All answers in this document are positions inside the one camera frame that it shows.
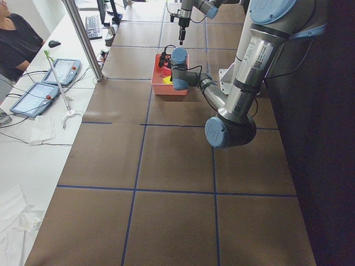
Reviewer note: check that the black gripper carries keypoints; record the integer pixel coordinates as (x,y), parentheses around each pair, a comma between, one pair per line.
(183,22)
(168,61)

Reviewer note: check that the orange foam block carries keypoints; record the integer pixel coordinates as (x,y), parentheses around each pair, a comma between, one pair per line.
(167,71)

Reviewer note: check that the yellow foam block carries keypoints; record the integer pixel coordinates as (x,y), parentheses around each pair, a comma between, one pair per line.
(167,80)

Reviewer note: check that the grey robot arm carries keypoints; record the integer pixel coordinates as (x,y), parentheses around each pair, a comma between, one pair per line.
(268,25)
(208,8)

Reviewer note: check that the pink plastic bin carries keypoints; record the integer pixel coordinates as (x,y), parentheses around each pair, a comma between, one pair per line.
(159,88)

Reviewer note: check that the black keyboard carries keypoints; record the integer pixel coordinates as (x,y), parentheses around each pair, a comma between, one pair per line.
(93,27)

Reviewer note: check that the far teach pendant tablet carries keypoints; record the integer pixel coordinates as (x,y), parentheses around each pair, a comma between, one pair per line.
(66,70)

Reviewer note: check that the teach pendant tablet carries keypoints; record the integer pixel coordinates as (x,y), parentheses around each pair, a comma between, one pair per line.
(66,70)
(36,100)

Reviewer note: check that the black computer mouse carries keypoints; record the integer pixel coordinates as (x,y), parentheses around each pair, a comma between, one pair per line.
(53,43)

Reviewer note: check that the reacher grabber stick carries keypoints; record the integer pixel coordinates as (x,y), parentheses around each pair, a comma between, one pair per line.
(70,112)

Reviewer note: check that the near teach pendant tablet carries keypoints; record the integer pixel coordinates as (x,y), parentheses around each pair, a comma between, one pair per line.
(36,100)

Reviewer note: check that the white paper sheet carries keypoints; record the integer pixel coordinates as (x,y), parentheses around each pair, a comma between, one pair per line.
(42,130)

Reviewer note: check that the person in black shirt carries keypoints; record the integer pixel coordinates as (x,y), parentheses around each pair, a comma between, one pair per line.
(20,43)

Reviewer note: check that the crumpled white cloth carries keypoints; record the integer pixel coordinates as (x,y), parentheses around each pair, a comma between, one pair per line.
(20,224)

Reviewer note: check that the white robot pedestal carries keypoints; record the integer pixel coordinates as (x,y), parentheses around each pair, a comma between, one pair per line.
(242,75)

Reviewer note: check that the aluminium frame post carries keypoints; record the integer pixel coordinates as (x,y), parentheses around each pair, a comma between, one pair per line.
(83,38)

